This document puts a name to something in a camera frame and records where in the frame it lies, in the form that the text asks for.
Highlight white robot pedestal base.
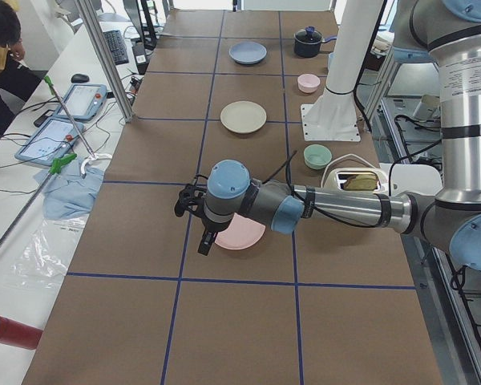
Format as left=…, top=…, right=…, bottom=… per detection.
left=301, top=0, right=386, bottom=142

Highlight teach pendant tablet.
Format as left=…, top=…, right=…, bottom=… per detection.
left=63, top=83, right=107, bottom=122
left=14, top=118, right=79, bottom=166

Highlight lower teach pendant tablet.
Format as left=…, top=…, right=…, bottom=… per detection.
left=14, top=118, right=79, bottom=166

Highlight pink plate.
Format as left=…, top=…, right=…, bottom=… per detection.
left=215, top=213, right=265, bottom=250

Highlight person in yellow shirt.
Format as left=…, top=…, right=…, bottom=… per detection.
left=0, top=1, right=40, bottom=134

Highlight clear plastic bag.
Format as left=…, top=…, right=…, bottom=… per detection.
left=5, top=215, right=88, bottom=291

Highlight green bowl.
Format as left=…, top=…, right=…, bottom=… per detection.
left=303, top=144, right=332, bottom=170

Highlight pink bowl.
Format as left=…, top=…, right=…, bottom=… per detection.
left=297, top=74, right=321, bottom=94

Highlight cream plate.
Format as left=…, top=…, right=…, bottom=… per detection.
left=220, top=101, right=267, bottom=134

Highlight upper teach pendant tablet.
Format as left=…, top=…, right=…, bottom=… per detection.
left=63, top=83, right=107, bottom=122

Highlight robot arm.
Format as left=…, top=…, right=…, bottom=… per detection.
left=174, top=1, right=481, bottom=270

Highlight dark blue pot with lid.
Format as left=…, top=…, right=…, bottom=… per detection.
left=293, top=26, right=337, bottom=59

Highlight aluminium frame post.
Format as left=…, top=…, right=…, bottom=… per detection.
left=75, top=0, right=133, bottom=123

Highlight black computer mouse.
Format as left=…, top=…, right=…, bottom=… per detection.
left=71, top=73, right=90, bottom=83

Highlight red cylinder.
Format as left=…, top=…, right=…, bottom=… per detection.
left=0, top=316, right=42, bottom=350

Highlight bread slice in toaster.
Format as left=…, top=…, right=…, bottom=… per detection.
left=342, top=173, right=378, bottom=191

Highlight black keyboard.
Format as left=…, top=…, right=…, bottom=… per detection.
left=103, top=30, right=129, bottom=65

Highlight light blue cloth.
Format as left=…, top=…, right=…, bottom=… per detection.
left=42, top=157, right=104, bottom=220

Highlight light blue cup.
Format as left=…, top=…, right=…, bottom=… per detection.
left=327, top=52, right=334, bottom=71

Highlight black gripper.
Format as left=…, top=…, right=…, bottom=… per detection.
left=174, top=184, right=218, bottom=256

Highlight blue plate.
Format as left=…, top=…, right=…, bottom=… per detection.
left=228, top=41, right=267, bottom=65

